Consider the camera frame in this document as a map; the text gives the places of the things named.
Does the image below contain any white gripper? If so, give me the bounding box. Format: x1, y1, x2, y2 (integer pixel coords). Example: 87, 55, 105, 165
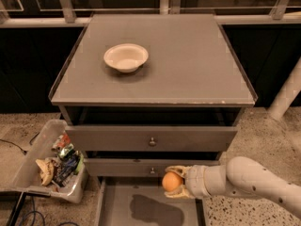
165, 165, 211, 199

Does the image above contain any orange fruit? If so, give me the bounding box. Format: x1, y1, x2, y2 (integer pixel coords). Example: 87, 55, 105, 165
162, 172, 183, 192

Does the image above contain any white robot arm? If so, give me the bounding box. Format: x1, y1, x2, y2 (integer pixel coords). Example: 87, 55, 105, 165
162, 156, 301, 218

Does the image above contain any grey bottom drawer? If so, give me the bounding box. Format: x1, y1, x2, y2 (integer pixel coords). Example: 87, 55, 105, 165
95, 177, 209, 226

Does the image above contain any grey drawer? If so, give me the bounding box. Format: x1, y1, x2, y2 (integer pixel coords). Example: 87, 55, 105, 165
65, 125, 237, 152
84, 158, 219, 177
95, 177, 209, 226

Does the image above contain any grey middle drawer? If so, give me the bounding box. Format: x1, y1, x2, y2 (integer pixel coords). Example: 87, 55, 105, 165
84, 158, 219, 177

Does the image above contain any grey drawer cabinet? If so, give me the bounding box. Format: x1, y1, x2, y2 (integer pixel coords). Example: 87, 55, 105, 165
47, 13, 259, 226

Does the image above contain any grey top drawer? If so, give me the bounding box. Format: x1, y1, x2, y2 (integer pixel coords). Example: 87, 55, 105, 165
65, 125, 237, 152

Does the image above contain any dark blue snack packet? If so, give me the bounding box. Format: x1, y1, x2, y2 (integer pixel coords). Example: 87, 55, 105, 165
52, 155, 79, 186

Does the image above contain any green snack packet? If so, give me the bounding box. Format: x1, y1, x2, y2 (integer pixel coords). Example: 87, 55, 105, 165
58, 143, 74, 160

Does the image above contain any red soda can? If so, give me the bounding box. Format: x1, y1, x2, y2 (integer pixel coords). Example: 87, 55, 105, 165
52, 133, 71, 152

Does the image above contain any clear plastic bin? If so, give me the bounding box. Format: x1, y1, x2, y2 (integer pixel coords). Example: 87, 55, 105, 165
9, 120, 88, 203

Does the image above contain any white bowl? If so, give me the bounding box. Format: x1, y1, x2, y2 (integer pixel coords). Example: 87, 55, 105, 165
103, 43, 149, 73

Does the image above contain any tan crumpled paper bag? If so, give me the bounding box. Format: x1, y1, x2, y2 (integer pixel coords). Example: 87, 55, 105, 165
36, 159, 55, 186

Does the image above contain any white diagonal pole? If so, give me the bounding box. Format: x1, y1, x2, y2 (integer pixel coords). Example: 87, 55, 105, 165
268, 57, 301, 121

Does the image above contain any blue cable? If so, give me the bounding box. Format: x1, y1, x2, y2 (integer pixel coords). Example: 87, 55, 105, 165
18, 195, 46, 226

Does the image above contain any black cable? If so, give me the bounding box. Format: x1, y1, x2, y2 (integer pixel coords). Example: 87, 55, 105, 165
0, 132, 40, 155

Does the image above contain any metal window frame rail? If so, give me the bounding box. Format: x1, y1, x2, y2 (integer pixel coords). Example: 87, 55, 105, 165
0, 0, 301, 27

